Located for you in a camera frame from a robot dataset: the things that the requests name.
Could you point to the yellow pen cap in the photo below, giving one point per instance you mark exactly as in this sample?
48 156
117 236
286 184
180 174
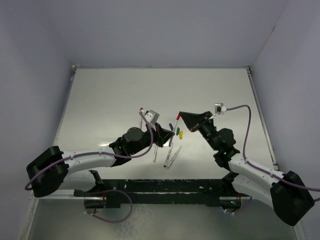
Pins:
181 134

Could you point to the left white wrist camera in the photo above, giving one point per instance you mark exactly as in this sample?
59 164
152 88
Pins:
151 116

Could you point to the green pen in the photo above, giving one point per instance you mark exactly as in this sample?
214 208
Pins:
173 158

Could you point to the yellow pen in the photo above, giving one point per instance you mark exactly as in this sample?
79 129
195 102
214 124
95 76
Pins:
155 154

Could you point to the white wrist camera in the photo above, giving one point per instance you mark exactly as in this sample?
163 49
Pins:
151 116
219 109

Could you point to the purple pen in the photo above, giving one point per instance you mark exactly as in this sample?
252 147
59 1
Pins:
140 120

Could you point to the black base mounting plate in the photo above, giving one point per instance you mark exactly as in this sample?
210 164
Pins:
111 193

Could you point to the red pen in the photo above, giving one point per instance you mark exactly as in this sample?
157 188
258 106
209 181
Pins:
174 132

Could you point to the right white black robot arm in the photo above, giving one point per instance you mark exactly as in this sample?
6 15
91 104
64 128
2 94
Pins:
285 193

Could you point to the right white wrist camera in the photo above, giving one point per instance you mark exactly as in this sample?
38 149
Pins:
219 109

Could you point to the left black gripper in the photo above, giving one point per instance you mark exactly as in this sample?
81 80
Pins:
161 135

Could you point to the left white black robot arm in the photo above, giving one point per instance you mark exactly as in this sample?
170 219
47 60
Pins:
48 171

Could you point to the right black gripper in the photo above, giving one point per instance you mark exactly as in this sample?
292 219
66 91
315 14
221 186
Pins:
193 121

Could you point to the blue pen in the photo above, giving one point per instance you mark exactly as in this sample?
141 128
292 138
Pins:
168 155

